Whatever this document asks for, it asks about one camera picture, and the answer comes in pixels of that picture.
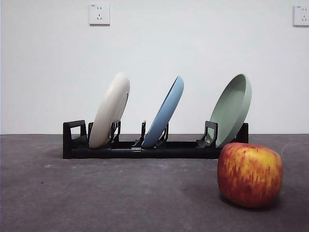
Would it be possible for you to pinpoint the pale yellow plate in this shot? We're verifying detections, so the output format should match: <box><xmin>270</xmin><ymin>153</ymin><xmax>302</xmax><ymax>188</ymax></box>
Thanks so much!
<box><xmin>88</xmin><ymin>72</ymin><xmax>131</xmax><ymax>148</ymax></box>

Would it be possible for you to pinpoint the red yellow apple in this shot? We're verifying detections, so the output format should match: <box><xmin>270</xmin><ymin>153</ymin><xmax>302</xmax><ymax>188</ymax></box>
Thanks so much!
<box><xmin>217</xmin><ymin>142</ymin><xmax>283</xmax><ymax>209</ymax></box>

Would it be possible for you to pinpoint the blue plate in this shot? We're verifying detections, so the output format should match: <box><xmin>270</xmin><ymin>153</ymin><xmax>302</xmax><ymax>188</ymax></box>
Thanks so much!
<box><xmin>141</xmin><ymin>75</ymin><xmax>185</xmax><ymax>148</ymax></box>

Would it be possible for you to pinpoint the black plate rack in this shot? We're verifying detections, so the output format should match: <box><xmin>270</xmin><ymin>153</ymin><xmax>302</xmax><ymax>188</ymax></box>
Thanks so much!
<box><xmin>62</xmin><ymin>120</ymin><xmax>249</xmax><ymax>160</ymax></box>

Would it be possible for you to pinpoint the green plate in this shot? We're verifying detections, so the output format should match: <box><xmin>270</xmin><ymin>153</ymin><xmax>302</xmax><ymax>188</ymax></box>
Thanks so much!
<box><xmin>208</xmin><ymin>73</ymin><xmax>253</xmax><ymax>149</ymax></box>

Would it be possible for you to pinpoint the white wall socket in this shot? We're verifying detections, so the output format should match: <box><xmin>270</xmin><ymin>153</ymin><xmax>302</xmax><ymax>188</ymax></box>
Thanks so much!
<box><xmin>293</xmin><ymin>5</ymin><xmax>309</xmax><ymax>27</ymax></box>
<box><xmin>89</xmin><ymin>3</ymin><xmax>111</xmax><ymax>27</ymax></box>

